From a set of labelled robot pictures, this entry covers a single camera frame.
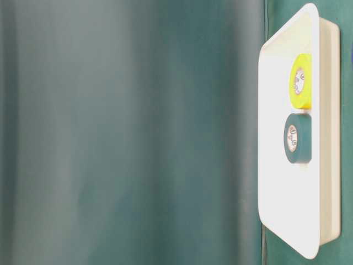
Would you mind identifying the teal tape roll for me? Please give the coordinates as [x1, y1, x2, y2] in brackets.
[284, 113, 312, 163]

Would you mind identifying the yellow tape roll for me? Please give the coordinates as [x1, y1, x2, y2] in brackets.
[288, 53, 312, 110]

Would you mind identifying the green table cloth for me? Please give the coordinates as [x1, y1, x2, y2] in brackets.
[1, 1, 352, 264]

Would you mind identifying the white plastic tray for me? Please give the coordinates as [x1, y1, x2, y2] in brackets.
[258, 3, 341, 259]

